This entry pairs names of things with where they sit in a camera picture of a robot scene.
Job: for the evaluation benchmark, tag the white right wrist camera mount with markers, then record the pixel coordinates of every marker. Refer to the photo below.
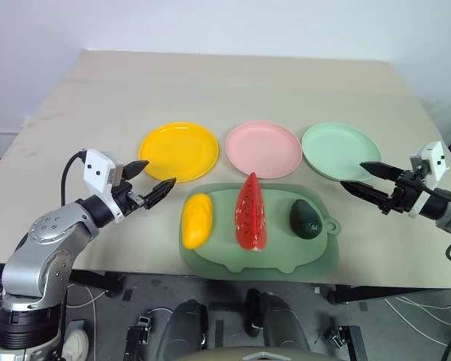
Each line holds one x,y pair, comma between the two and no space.
432,158

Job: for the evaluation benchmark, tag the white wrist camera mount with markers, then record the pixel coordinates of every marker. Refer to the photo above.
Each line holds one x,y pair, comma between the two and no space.
97,169
432,158

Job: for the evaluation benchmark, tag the yellow mango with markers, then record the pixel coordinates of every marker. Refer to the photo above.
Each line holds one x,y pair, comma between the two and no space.
198,220

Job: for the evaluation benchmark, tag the black table frame bar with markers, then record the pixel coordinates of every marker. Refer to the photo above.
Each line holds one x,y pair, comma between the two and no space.
394,292
97,282

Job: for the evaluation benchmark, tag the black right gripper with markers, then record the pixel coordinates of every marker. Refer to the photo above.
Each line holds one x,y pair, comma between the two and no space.
404,192

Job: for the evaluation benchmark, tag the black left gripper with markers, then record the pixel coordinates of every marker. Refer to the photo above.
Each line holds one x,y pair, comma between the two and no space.
129,198

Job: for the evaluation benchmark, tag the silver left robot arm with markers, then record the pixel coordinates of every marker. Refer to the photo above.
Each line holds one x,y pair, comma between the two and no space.
41,248

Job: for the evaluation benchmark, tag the dark green avocado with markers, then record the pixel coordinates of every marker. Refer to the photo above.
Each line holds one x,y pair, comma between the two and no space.
304,219

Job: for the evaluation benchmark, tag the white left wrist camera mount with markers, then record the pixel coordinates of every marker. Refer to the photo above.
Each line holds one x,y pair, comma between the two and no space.
97,169

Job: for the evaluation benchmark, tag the red watermelon slice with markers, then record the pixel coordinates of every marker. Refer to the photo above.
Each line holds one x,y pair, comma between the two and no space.
250,214

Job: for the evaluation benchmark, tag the dark rounded shape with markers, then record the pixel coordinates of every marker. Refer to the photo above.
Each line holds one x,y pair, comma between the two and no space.
278,319
184,327

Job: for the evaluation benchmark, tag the green plate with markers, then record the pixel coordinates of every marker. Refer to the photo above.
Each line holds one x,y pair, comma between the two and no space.
338,148

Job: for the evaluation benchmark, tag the black metal floor bracket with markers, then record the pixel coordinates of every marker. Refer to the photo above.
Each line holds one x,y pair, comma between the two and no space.
344,340
139,336

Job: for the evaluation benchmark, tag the pink plate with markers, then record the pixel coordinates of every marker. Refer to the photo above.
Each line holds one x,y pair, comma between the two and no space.
263,148

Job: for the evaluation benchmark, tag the yellow plate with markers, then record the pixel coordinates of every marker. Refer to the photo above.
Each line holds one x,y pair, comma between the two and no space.
178,150

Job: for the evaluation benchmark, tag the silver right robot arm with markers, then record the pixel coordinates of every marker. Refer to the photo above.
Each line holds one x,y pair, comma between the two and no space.
449,214

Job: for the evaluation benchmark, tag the green cutting board tray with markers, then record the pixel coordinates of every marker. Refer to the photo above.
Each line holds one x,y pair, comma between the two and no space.
259,248

